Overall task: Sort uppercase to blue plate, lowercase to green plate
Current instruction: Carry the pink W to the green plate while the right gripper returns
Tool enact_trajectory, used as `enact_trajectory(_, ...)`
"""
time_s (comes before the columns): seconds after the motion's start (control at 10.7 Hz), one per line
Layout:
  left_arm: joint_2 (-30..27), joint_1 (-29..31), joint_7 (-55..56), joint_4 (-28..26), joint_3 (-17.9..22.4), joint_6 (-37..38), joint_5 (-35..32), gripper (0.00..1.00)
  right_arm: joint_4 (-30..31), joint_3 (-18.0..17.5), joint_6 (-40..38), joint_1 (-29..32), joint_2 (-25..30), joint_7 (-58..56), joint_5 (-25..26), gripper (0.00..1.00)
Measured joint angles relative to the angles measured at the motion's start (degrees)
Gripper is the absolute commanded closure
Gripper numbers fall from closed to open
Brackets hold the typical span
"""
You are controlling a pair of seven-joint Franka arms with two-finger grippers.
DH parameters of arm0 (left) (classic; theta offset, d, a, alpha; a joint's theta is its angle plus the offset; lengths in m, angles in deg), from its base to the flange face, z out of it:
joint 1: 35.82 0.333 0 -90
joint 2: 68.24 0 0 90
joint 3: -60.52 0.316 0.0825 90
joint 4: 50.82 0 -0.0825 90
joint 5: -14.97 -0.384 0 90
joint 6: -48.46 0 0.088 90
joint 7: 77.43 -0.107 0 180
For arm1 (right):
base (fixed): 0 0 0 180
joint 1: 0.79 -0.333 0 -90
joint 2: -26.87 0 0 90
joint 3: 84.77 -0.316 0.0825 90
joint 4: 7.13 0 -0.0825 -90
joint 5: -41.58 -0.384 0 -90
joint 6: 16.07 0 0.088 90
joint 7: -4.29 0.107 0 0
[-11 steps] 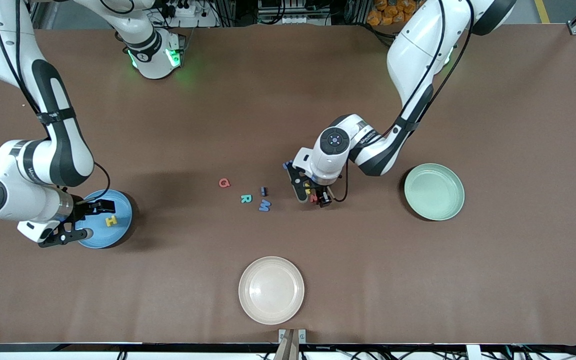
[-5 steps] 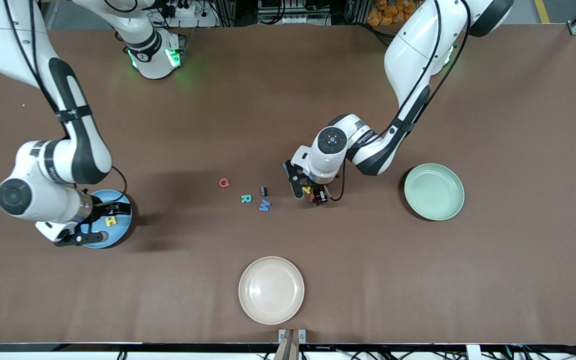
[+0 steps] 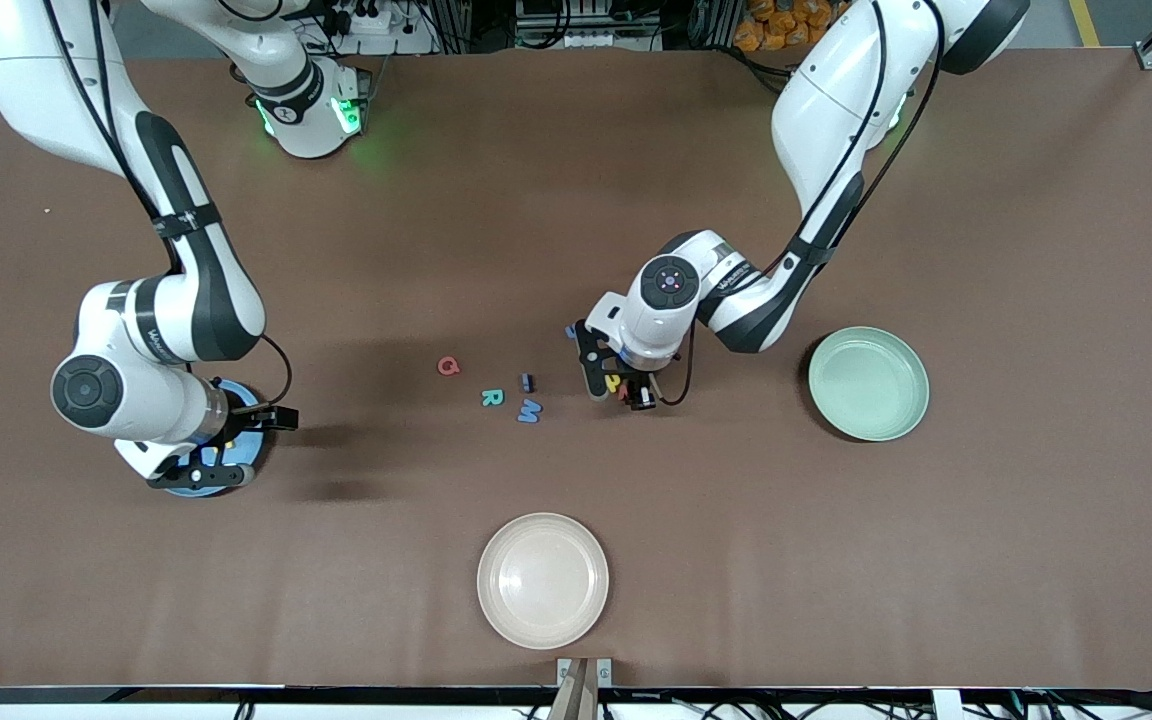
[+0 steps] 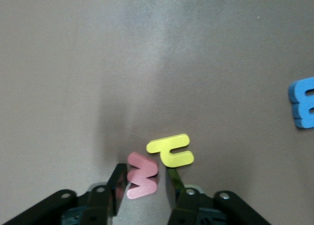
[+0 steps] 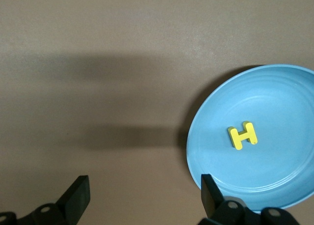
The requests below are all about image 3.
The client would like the blue plate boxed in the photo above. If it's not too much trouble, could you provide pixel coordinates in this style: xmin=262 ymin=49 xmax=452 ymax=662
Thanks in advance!
xmin=161 ymin=380 xmax=267 ymax=498

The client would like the beige plate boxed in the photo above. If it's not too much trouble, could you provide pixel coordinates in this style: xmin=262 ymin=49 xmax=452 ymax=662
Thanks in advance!
xmin=477 ymin=512 xmax=610 ymax=651

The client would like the green plate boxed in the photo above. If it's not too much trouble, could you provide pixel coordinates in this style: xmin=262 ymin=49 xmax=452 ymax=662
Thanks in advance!
xmin=808 ymin=326 xmax=931 ymax=443

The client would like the grey control box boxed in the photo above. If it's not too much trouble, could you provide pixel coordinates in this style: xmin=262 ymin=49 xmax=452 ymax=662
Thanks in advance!
xmin=514 ymin=0 xmax=667 ymax=49

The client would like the orange toy pile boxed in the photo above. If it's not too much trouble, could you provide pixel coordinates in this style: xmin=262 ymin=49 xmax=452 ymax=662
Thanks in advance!
xmin=733 ymin=0 xmax=817 ymax=51

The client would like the white power strip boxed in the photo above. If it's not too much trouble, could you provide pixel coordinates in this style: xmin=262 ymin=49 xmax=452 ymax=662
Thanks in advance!
xmin=321 ymin=0 xmax=437 ymax=36

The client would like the brown table mat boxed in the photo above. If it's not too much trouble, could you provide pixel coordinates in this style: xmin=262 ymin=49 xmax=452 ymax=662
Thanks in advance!
xmin=0 ymin=45 xmax=1152 ymax=691

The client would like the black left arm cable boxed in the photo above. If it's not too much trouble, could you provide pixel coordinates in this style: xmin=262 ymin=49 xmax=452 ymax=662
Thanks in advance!
xmin=656 ymin=0 xmax=942 ymax=407

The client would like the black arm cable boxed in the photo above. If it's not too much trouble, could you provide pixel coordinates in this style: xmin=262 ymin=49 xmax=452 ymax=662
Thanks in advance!
xmin=41 ymin=0 xmax=294 ymax=409
xmin=656 ymin=0 xmax=942 ymax=407

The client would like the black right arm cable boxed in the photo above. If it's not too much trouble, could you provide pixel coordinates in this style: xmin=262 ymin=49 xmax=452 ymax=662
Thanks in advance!
xmin=41 ymin=0 xmax=294 ymax=409

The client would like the metal mounting bracket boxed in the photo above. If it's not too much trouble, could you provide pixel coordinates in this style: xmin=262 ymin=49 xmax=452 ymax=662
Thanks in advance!
xmin=556 ymin=657 xmax=613 ymax=720

